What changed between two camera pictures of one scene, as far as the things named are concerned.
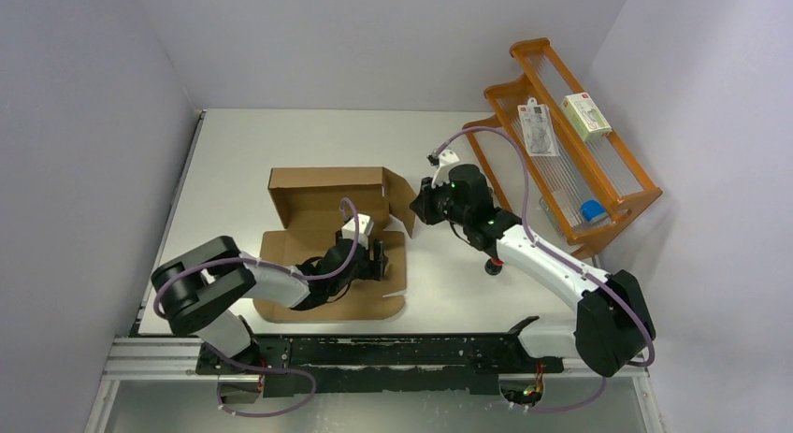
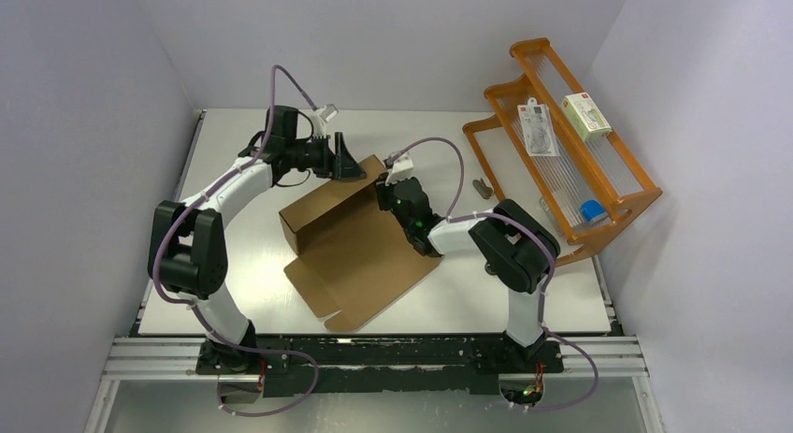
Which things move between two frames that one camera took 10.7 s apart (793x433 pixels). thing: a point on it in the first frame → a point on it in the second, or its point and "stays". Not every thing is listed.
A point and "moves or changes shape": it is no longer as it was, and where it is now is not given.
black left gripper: (374, 269) → (340, 165)
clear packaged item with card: (539, 129) stays
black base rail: (379, 364) stays
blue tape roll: (593, 211) stays
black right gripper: (422, 205) → (382, 192)
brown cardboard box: (309, 200) moves or changes shape
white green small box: (585, 116) stays
